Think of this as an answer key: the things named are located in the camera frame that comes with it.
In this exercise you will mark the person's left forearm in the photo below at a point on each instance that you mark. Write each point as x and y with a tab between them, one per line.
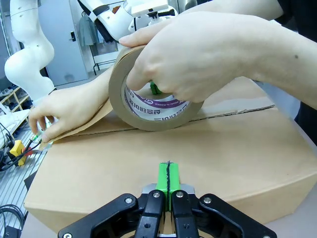
289	64

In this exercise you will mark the grey hanging jacket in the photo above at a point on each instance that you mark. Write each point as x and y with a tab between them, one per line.
88	31

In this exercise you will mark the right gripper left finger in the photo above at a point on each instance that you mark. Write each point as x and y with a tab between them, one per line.
163	181

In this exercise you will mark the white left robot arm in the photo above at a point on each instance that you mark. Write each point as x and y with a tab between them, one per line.
29	62

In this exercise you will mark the person's right forearm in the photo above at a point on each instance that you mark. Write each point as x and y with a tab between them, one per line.
99	81

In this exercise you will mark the brown packing tape roll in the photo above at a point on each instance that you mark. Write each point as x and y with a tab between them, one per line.
119	104

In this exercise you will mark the metal plug connector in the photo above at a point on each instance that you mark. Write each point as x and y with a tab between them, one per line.
36	138

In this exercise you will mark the person in black t-shirt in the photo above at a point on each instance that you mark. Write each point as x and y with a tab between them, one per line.
304	17

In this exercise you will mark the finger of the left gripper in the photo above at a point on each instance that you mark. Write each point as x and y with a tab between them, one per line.
152	87
159	90

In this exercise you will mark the person's left hand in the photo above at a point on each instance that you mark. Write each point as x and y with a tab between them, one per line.
198	54

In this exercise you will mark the brown cardboard box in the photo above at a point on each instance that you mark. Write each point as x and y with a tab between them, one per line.
223	153

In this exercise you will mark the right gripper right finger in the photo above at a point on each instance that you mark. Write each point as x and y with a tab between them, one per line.
174	181

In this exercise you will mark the yellow emergency stop box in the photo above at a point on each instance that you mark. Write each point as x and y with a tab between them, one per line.
16	151

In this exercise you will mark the person's right hand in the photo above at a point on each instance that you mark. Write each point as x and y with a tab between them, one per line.
64	109

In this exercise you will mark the wooden shoe shelf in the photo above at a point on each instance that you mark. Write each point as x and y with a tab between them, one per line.
15	101

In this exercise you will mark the black floor rack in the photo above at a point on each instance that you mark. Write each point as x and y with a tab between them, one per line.
104	62

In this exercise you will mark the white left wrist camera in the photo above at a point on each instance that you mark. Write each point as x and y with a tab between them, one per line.
148	10

